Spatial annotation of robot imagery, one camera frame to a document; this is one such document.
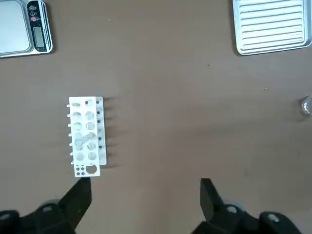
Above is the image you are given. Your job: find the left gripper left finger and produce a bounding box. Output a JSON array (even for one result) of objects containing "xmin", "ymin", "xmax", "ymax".
[{"xmin": 0, "ymin": 177, "xmax": 92, "ymax": 234}]

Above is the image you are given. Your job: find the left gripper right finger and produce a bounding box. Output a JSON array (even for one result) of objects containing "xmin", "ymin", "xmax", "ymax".
[{"xmin": 195, "ymin": 178, "xmax": 300, "ymax": 234}]

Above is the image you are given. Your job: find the clear glass beaker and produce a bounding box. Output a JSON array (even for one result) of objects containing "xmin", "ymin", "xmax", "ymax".
[{"xmin": 299, "ymin": 96, "xmax": 312, "ymax": 117}]

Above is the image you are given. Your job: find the white test tube rack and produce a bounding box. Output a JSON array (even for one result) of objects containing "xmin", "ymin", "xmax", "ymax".
[{"xmin": 66, "ymin": 96, "xmax": 108, "ymax": 177}]

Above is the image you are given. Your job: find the silver digital scale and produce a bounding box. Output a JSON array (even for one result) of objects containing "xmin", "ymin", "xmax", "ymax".
[{"xmin": 0, "ymin": 0, "xmax": 53, "ymax": 59}]

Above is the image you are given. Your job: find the silver ribbed metal tray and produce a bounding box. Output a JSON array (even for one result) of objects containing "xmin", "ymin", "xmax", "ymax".
[{"xmin": 232, "ymin": 0, "xmax": 312, "ymax": 56}]

